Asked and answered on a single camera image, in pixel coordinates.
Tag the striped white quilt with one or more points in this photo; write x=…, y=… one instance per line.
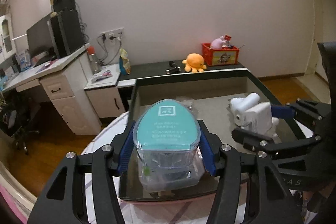
x=272, y=203

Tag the computer monitor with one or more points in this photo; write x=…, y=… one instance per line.
x=39, y=38

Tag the pink box with black rim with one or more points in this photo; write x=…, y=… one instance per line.
x=210, y=93

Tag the teal lidded clear container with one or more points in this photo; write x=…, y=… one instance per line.
x=166, y=139

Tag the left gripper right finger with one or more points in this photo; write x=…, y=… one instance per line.
x=249, y=187

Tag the white cube box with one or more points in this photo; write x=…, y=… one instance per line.
x=255, y=116

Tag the pink plush toy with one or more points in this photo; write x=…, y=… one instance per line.
x=218, y=43

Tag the white bedside drawer unit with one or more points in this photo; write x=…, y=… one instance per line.
x=103, y=93

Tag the orange octopus plush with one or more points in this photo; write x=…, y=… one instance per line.
x=194, y=63

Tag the wall power outlet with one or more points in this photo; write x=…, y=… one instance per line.
x=115, y=34

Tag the black dumbbell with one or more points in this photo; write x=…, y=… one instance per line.
x=173, y=68

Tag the white desk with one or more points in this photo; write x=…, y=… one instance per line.
x=63, y=84

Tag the white glass door cabinet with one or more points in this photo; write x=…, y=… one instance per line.
x=8, y=47

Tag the red storage crate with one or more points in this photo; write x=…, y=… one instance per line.
x=224, y=56

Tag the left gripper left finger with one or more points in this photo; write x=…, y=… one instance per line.
x=63, y=198

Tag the clear bottle red cap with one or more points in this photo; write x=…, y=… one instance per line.
x=94, y=61

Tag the black computer tower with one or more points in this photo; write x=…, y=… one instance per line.
x=65, y=32

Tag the snack bag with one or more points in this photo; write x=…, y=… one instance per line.
x=125, y=66

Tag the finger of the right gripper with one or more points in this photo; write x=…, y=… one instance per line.
x=304, y=111
x=255, y=143

